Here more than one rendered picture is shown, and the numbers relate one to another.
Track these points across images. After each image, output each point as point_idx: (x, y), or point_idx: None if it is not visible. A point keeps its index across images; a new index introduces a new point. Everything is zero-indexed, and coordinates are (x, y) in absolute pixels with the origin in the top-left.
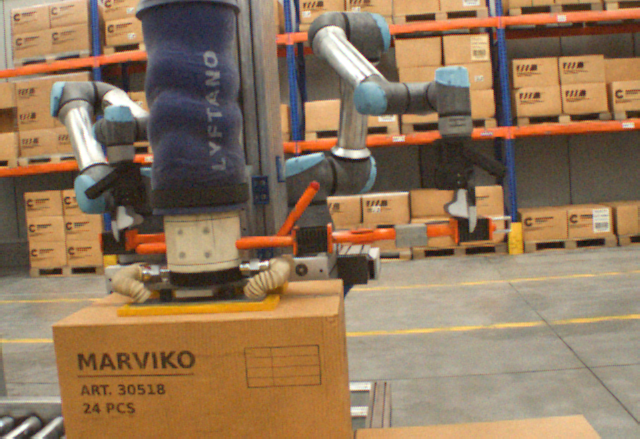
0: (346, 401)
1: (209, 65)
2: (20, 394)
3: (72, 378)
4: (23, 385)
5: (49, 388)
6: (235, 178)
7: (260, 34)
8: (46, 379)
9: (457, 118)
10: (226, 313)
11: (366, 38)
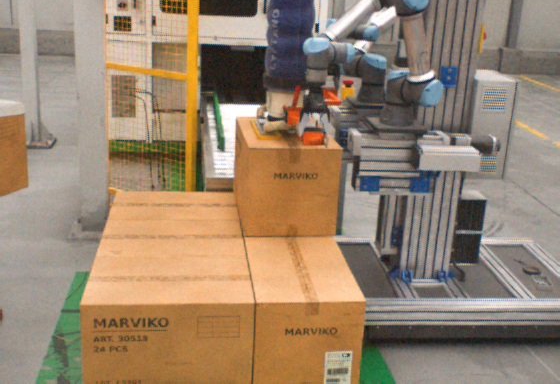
0: (280, 200)
1: (273, 16)
2: (508, 197)
3: (235, 140)
4: (524, 194)
5: (530, 203)
6: (279, 75)
7: None
8: (544, 198)
9: (307, 70)
10: (254, 134)
11: None
